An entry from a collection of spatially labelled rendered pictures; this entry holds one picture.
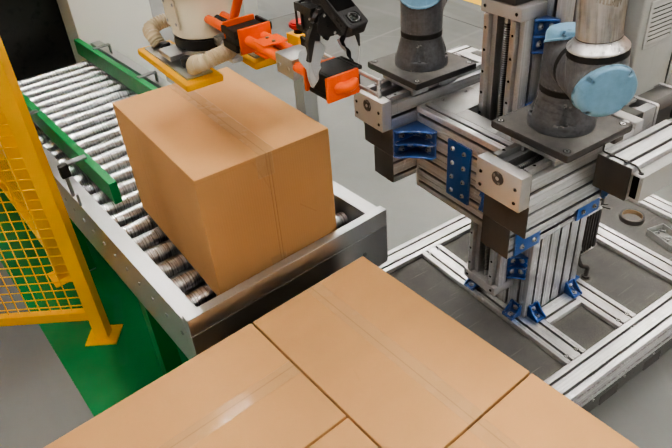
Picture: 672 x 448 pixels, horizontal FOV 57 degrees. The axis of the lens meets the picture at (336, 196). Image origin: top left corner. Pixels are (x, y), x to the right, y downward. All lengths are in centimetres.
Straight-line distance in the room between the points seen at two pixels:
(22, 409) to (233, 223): 117
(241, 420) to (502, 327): 98
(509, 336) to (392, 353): 62
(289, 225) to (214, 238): 23
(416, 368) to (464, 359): 12
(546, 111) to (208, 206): 84
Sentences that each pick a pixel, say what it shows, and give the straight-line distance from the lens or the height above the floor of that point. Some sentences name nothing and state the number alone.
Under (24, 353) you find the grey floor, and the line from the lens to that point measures 272.
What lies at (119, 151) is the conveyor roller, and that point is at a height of 54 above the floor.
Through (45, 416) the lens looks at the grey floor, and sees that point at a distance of 246.
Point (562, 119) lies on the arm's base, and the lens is 147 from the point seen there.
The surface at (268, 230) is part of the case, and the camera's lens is 173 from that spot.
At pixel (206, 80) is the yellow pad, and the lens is 159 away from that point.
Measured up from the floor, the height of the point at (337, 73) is 128.
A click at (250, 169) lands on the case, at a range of 161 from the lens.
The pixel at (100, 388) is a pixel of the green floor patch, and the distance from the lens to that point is 245.
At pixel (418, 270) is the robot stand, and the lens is 233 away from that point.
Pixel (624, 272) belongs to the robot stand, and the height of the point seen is 21.
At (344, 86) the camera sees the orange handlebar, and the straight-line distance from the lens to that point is 117.
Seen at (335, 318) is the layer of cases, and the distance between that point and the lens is 169.
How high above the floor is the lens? 174
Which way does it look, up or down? 34 degrees down
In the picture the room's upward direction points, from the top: 5 degrees counter-clockwise
